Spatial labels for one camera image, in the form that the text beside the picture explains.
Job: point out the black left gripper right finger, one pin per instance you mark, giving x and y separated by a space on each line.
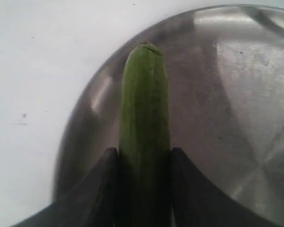
197 202

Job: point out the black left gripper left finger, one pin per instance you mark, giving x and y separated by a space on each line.
90 203

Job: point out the green cucumber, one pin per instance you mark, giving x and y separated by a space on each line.
144 127

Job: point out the round stainless steel plate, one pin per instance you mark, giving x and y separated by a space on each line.
225 66

